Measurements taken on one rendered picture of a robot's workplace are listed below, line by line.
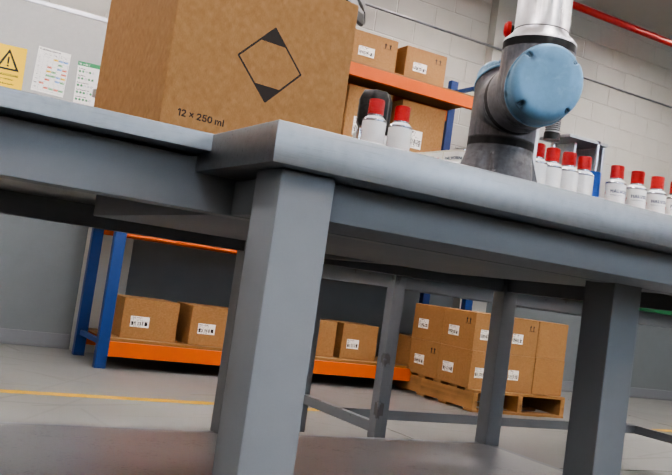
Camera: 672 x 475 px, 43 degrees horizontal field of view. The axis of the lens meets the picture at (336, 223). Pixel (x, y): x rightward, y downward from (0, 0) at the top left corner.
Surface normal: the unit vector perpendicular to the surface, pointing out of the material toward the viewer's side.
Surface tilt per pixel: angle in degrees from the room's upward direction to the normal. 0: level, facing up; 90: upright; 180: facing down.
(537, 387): 90
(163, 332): 90
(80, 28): 90
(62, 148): 90
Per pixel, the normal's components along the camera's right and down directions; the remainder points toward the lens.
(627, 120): 0.49, 0.00
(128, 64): -0.78, -0.15
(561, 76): 0.11, 0.08
